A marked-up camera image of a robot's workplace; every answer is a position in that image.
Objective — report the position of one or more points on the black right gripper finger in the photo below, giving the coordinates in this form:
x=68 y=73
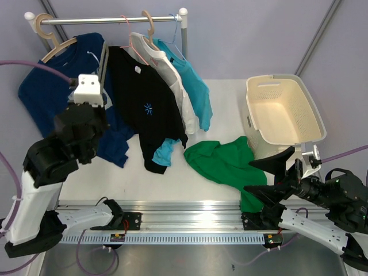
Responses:
x=275 y=164
x=270 y=195

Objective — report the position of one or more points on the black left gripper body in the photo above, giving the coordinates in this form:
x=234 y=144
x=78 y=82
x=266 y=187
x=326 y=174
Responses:
x=100 y=114

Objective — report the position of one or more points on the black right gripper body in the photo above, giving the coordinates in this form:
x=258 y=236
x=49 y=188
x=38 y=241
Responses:
x=294 y=174

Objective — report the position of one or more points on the green t shirt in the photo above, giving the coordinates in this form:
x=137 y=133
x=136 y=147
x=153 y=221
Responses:
x=228 y=164

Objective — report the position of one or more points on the grey plastic hanger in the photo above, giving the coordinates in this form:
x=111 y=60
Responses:
x=102 y=63

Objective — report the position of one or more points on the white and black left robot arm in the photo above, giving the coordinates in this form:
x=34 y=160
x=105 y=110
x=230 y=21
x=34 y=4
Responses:
x=47 y=164

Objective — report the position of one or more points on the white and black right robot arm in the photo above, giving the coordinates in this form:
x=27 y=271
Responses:
x=343 y=196

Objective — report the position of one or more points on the black t shirt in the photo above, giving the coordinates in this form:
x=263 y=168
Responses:
x=146 y=104

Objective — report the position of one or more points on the navy blue printed t shirt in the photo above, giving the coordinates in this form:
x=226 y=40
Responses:
x=45 y=95

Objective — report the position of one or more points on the white t shirt red print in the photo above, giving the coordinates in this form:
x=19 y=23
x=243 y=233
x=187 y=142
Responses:
x=159 y=61

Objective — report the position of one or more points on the wooden hanger with navy shirt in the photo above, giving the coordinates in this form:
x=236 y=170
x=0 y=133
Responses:
x=57 y=47

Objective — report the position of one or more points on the wooden hanger with white shirt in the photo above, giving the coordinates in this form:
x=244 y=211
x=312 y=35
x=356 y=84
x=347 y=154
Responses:
x=150 y=31

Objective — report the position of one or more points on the light blue t shirt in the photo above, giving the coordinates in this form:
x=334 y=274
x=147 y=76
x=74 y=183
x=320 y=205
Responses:
x=199 y=95

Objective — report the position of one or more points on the cream plastic laundry basket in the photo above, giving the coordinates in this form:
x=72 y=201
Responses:
x=280 y=113

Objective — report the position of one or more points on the metal clothes rack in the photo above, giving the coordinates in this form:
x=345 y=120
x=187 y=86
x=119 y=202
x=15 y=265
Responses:
x=182 y=17

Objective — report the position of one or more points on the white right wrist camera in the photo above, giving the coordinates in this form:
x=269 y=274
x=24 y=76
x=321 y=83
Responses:
x=308 y=154

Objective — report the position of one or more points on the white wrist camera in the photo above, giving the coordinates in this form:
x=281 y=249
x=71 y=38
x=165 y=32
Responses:
x=308 y=154
x=88 y=91

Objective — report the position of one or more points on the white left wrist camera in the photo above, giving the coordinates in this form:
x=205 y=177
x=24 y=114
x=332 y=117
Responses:
x=88 y=91

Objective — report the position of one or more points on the pink wire hanger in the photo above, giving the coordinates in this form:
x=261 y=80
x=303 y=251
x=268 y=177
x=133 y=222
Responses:
x=130 y=45

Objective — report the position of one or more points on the white slotted cable duct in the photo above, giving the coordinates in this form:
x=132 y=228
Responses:
x=165 y=238

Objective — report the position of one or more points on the light blue wire hanger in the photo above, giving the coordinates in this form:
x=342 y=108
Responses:
x=174 y=36

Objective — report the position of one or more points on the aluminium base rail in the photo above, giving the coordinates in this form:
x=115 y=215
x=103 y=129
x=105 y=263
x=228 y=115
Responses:
x=194 y=216

